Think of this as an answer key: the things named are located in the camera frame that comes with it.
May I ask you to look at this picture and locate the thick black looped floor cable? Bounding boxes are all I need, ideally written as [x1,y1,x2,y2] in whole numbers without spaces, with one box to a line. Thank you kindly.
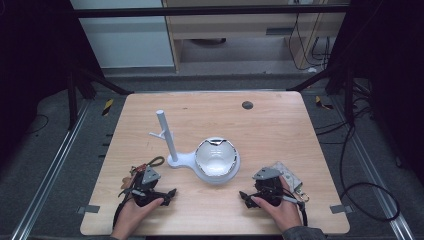
[314,108,401,223]

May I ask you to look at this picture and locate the person's left hand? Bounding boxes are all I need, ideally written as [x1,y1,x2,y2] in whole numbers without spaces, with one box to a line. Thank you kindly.
[111,197,165,240]

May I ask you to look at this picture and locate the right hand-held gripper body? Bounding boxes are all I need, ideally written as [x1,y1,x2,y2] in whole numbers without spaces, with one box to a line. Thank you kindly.
[251,166,300,208]

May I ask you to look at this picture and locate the thin black floor cable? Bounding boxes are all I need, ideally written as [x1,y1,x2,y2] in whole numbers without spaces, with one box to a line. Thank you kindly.
[24,113,50,136]

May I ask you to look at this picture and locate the light wooden desk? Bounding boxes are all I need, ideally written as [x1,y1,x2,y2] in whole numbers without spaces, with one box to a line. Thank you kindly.
[162,0,351,73]

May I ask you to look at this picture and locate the person's right hand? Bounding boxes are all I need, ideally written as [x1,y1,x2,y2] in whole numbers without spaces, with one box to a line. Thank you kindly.
[249,175,303,233]

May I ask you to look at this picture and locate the white stand with bowl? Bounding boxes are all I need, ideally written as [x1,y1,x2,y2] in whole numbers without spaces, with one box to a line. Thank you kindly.
[148,109,241,185]

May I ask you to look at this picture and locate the black horizontal frame bar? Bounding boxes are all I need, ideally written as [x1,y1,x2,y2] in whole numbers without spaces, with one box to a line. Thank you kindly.
[71,4,350,19]

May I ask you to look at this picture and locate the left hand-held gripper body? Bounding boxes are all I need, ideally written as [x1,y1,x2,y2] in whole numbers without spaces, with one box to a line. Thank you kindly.
[118,166,169,208]

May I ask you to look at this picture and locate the keychain with green loop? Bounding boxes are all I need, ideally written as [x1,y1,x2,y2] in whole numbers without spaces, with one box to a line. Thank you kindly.
[120,155,166,191]

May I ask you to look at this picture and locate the black hanging desk cables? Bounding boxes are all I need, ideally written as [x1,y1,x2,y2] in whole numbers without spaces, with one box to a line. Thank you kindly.
[287,12,332,73]

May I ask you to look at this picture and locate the white cabinet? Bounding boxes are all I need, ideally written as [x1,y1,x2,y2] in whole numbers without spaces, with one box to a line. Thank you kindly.
[69,0,175,70]

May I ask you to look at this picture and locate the grey table bracket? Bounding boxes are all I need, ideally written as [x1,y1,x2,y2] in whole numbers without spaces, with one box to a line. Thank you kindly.
[76,204,101,215]
[329,204,354,215]

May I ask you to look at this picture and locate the yellow and black tape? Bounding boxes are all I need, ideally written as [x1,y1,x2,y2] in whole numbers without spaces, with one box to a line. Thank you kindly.
[101,98,115,117]
[314,95,335,111]

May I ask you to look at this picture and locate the aluminium floor rail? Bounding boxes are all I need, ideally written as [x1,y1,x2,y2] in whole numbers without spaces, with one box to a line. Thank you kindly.
[11,99,92,240]
[329,95,415,240]

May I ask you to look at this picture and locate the right hand-held gripper cable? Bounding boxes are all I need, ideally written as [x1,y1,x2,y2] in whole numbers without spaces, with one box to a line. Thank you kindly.
[297,195,309,228]

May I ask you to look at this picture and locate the black metal frame leg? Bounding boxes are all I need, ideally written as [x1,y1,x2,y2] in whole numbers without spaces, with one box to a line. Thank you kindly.
[285,63,357,125]
[65,63,135,132]

